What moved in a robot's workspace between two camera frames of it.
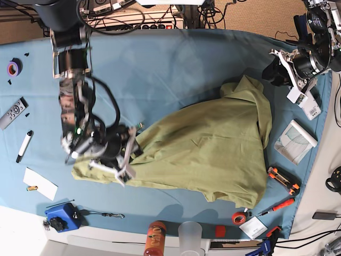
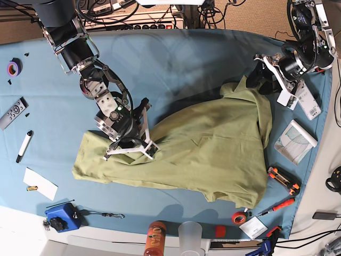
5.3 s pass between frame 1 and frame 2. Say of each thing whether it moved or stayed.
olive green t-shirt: stayed
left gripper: moved
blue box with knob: stayed
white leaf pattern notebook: stayed
